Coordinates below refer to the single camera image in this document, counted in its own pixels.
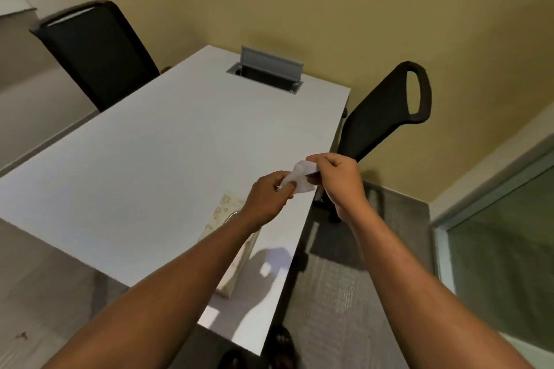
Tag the person's dark shoe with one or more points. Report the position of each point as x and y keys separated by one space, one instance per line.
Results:
x=281 y=345

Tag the black mesh office chair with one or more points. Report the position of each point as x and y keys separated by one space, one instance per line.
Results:
x=97 y=51

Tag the person's right forearm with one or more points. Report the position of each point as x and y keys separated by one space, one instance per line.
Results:
x=415 y=295

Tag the white tissue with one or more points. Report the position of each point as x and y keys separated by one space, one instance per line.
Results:
x=301 y=177

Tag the person's left forearm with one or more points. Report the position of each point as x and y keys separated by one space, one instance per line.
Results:
x=164 y=295

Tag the person's left hand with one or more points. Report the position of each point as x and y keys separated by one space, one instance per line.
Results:
x=264 y=200

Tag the person's right hand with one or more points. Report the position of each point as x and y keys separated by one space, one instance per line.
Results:
x=342 y=185

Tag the person's left thumb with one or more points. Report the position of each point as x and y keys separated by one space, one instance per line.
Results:
x=288 y=186

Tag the glass door with frame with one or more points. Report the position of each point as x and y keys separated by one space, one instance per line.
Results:
x=502 y=252

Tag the white table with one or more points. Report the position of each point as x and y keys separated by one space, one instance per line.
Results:
x=173 y=174

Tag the floral tissue box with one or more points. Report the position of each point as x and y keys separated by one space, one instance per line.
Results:
x=231 y=243

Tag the person's right thumb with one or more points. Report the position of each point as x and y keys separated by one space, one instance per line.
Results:
x=315 y=179

